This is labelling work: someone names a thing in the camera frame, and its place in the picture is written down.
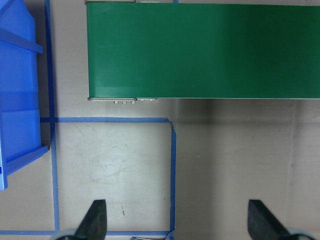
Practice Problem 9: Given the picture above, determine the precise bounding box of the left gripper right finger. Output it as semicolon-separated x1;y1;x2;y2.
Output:
247;199;291;240

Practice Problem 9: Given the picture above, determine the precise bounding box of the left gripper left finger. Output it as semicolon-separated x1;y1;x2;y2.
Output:
74;199;107;240

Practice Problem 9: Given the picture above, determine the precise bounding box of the left blue bin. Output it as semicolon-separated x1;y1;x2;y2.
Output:
0;0;48;191

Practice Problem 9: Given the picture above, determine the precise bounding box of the green conveyor belt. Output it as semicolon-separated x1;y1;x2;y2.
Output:
85;0;320;101

